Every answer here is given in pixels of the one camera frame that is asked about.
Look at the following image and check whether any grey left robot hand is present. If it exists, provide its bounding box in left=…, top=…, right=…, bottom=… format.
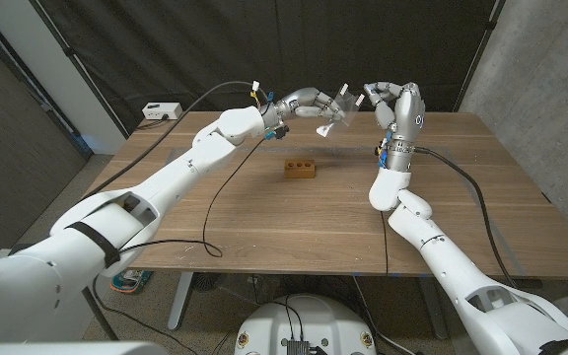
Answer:
left=272, top=87, right=347, bottom=124

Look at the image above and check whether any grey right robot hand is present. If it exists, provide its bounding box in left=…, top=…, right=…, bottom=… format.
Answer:
left=364, top=81, right=427, bottom=148

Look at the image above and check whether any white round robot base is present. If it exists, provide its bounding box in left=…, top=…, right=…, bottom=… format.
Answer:
left=234, top=294, right=378, bottom=355

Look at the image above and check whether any wooden block with three holes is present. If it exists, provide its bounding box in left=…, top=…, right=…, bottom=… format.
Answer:
left=283, top=158, right=317, bottom=179

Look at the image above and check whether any black backdrop stand pole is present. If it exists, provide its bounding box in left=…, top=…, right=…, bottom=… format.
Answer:
left=30, top=0, right=130, bottom=139
left=454, top=0, right=507, bottom=113

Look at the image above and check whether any white power outlet box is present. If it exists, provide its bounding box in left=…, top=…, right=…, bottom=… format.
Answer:
left=141, top=102, right=184, bottom=121

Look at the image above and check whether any grey table leg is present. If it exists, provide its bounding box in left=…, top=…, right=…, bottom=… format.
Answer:
left=416, top=276, right=449, bottom=341

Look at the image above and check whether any dark round ribbed object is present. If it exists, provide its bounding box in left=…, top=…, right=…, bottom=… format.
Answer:
left=192, top=272, right=224, bottom=292

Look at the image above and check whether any white table leg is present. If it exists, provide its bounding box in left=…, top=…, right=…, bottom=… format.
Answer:
left=168, top=271, right=195, bottom=331

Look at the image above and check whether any orange and teal floor item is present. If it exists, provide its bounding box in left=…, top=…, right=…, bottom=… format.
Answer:
left=109, top=269, right=153, bottom=296

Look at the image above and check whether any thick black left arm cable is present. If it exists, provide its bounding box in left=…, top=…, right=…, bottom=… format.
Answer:
left=84, top=80, right=270, bottom=198

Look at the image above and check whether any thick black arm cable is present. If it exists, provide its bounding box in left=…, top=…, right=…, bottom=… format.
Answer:
left=413, top=146, right=520, bottom=290
left=84, top=80, right=270, bottom=198

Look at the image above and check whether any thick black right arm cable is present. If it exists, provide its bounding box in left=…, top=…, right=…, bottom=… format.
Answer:
left=413, top=146, right=520, bottom=290

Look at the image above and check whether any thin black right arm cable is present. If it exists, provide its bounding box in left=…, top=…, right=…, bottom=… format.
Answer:
left=380, top=209, right=390, bottom=276

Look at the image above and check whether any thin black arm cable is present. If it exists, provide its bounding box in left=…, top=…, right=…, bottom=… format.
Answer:
left=380, top=209, right=390, bottom=276
left=91, top=137, right=268, bottom=355

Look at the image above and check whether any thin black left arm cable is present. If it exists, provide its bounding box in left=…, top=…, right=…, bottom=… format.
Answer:
left=91, top=137, right=268, bottom=355

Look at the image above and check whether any black power outlet cord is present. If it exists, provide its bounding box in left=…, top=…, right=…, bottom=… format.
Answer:
left=135, top=115, right=170, bottom=131

